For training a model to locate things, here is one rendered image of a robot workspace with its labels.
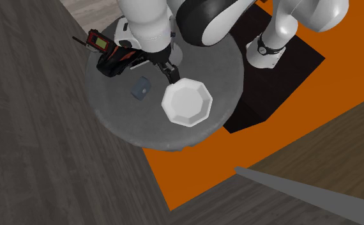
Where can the orange rug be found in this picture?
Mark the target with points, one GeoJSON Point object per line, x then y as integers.
{"type": "Point", "coordinates": [309, 118]}

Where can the black and orange bag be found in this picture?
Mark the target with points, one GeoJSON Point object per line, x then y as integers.
{"type": "Point", "coordinates": [112, 64]}

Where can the thin white stick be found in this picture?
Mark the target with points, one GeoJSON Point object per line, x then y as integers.
{"type": "Point", "coordinates": [140, 64]}

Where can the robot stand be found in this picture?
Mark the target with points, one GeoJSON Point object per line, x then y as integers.
{"type": "Point", "coordinates": [263, 90]}

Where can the red handheld radio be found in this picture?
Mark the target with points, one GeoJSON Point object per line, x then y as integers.
{"type": "Point", "coordinates": [99, 42]}

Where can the white octagonal bowl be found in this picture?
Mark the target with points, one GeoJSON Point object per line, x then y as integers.
{"type": "Point", "coordinates": [187, 102]}

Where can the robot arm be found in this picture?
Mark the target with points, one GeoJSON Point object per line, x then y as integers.
{"type": "Point", "coordinates": [144, 21]}

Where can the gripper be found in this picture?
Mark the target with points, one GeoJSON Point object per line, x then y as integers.
{"type": "Point", "coordinates": [157, 56]}

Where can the round grey table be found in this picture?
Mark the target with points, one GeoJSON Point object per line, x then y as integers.
{"type": "Point", "coordinates": [129, 121]}

